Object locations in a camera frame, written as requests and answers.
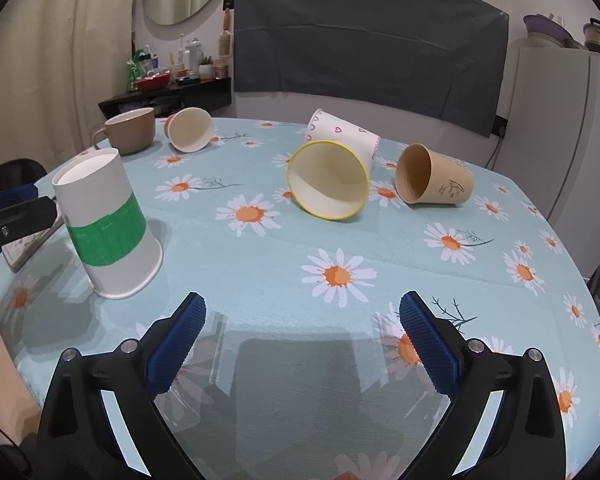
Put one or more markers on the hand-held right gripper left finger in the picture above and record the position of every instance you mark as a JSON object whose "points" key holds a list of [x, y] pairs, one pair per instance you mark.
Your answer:
{"points": [[177, 345]]}

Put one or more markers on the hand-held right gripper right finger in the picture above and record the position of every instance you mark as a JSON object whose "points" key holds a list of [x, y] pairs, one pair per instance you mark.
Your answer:
{"points": [[427, 345]]}

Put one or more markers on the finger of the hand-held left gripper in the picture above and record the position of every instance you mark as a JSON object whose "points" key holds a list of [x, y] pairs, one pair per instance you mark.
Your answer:
{"points": [[15, 193], [15, 225]]}

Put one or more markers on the white cup with green band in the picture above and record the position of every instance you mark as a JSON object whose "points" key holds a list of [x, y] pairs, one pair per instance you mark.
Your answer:
{"points": [[107, 230]]}

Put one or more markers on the brown kraft paper cup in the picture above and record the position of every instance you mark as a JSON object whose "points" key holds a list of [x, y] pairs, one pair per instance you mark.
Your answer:
{"points": [[445, 180]]}

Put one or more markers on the pink paper cup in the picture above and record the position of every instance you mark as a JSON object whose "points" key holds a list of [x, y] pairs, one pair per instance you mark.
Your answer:
{"points": [[190, 130]]}

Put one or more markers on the yellow-rimmed paper cup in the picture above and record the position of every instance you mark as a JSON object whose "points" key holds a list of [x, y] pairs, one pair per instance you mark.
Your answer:
{"points": [[330, 180]]}

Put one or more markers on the white cup with pink hearts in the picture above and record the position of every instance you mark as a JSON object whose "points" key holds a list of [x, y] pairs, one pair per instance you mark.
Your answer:
{"points": [[342, 132]]}

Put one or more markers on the black chair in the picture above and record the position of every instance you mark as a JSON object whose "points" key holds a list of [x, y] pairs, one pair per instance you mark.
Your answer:
{"points": [[10, 172]]}

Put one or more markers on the grey flat box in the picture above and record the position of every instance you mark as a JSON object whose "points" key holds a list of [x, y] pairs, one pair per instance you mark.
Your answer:
{"points": [[27, 250]]}

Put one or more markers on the brown ceramic mug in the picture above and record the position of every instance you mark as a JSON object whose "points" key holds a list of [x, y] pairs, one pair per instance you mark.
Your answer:
{"points": [[130, 132]]}

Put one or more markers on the daisy print tablecloth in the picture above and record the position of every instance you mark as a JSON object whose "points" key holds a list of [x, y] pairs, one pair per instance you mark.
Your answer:
{"points": [[280, 260]]}

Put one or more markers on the beige curtain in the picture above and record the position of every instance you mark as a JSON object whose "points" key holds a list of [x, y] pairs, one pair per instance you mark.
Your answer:
{"points": [[55, 60]]}

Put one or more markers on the green glass bottle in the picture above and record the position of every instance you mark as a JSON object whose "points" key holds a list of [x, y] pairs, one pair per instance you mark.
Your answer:
{"points": [[131, 77]]}

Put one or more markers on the red bowl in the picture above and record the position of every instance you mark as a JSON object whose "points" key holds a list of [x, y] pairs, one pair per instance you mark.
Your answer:
{"points": [[152, 82]]}

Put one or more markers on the white pump bottle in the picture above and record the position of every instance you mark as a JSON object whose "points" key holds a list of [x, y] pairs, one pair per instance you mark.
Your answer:
{"points": [[194, 57]]}

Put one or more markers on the small potted plant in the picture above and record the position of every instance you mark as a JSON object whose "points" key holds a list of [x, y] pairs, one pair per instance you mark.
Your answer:
{"points": [[206, 70]]}

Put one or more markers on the white refrigerator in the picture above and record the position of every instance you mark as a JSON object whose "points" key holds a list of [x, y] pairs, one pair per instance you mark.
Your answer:
{"points": [[555, 135]]}

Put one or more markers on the wooden hairbrush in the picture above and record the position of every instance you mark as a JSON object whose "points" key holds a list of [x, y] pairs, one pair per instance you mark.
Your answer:
{"points": [[224, 42]]}

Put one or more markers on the dark grey cloth cover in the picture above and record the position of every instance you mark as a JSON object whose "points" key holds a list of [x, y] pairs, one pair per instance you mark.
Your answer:
{"points": [[370, 45]]}

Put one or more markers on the purple pot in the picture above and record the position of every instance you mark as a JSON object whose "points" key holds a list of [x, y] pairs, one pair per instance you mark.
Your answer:
{"points": [[545, 30]]}

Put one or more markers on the black wall shelf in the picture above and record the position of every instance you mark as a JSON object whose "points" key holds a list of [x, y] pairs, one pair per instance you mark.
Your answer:
{"points": [[190, 95]]}

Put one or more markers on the wall socket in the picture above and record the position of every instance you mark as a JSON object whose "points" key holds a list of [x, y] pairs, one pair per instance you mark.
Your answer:
{"points": [[500, 125]]}

